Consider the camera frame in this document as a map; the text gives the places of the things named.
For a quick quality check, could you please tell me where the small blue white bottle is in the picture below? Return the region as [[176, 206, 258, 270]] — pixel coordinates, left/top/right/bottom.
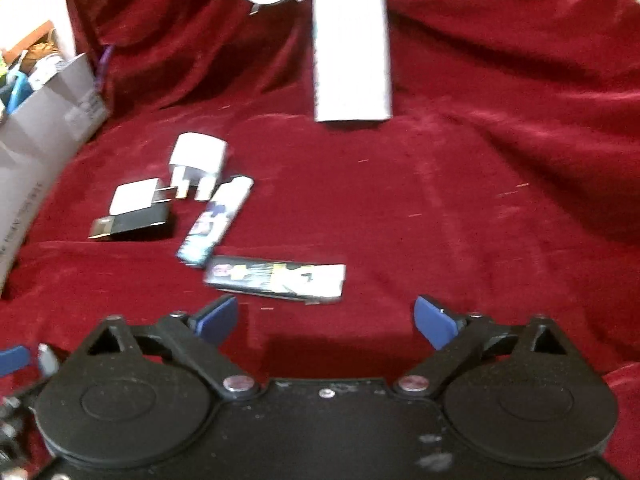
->
[[176, 176, 254, 268]]

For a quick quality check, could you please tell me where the grey cardboard box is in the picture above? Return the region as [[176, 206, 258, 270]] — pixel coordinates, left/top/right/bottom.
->
[[0, 54, 108, 282]]

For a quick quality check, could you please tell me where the white power plug adapter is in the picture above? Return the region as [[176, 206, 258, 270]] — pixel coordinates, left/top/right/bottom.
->
[[169, 132, 228, 202]]

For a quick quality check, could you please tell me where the purple ribbon tie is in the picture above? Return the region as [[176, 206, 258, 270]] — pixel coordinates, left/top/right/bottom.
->
[[94, 44, 115, 92]]

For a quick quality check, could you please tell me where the printed sachet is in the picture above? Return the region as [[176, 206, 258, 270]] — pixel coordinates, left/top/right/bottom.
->
[[204, 256, 346, 304]]

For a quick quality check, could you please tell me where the red velvet cloth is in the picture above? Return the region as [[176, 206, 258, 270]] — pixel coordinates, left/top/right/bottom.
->
[[1, 0, 639, 479]]

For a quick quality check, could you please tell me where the black and white case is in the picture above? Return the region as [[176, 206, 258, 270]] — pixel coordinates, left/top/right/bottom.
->
[[88, 178, 175, 242]]

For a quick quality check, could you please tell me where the white thermos bottle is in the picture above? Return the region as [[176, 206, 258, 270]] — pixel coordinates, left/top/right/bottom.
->
[[312, 0, 393, 122]]

